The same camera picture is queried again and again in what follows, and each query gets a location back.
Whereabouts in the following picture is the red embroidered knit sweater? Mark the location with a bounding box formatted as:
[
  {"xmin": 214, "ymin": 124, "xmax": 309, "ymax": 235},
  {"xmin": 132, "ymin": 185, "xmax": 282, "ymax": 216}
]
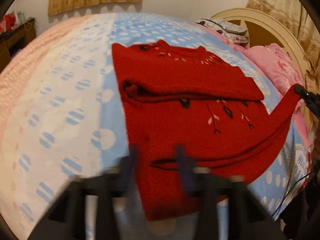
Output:
[{"xmin": 111, "ymin": 40, "xmax": 300, "ymax": 220}]

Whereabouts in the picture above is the pink floral folded quilt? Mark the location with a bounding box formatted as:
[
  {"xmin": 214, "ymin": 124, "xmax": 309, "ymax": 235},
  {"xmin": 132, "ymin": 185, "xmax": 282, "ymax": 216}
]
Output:
[{"xmin": 242, "ymin": 42, "xmax": 307, "ymax": 98}]

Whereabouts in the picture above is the cream wooden headboard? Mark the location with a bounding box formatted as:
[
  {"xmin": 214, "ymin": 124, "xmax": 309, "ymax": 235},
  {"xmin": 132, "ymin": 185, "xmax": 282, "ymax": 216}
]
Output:
[{"xmin": 213, "ymin": 8, "xmax": 311, "ymax": 81}]

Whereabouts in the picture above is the grey patterned pillow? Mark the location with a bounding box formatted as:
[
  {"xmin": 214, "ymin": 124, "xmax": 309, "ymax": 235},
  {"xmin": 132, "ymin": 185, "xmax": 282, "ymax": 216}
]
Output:
[{"xmin": 196, "ymin": 18, "xmax": 249, "ymax": 44}]

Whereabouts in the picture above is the polka dot patchwork bed sheet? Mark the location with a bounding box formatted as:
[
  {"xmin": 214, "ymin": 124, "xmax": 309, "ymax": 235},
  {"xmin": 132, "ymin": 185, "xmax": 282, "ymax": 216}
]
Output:
[{"xmin": 0, "ymin": 12, "xmax": 313, "ymax": 240}]

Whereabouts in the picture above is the beige side curtain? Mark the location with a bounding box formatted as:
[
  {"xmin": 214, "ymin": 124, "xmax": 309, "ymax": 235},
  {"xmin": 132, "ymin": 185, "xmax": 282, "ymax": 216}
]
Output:
[{"xmin": 247, "ymin": 0, "xmax": 319, "ymax": 93}]

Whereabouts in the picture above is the dark wooden desk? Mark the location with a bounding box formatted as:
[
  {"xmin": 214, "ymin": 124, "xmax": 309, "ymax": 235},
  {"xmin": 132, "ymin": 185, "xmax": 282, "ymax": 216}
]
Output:
[{"xmin": 0, "ymin": 17, "xmax": 36, "ymax": 72}]

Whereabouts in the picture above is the red gift box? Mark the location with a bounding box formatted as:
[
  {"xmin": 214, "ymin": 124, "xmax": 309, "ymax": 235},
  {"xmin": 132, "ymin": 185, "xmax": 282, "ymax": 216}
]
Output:
[{"xmin": 0, "ymin": 13, "xmax": 16, "ymax": 34}]

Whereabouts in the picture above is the black cable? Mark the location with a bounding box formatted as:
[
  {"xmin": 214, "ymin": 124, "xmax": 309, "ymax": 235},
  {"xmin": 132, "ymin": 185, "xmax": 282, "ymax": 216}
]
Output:
[{"xmin": 271, "ymin": 169, "xmax": 320, "ymax": 218}]

